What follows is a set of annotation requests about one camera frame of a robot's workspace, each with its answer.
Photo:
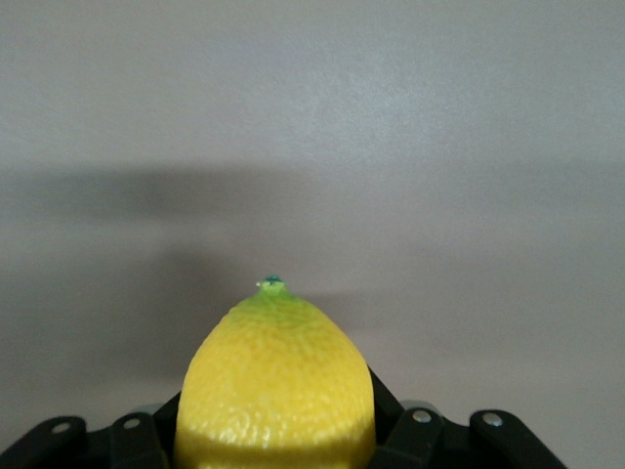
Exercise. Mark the yellow lemon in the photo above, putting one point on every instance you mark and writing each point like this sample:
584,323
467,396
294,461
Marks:
276,381

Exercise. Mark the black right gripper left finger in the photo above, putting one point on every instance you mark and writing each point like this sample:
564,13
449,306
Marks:
97,447

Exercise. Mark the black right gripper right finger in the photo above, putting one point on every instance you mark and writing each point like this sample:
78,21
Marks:
439,444

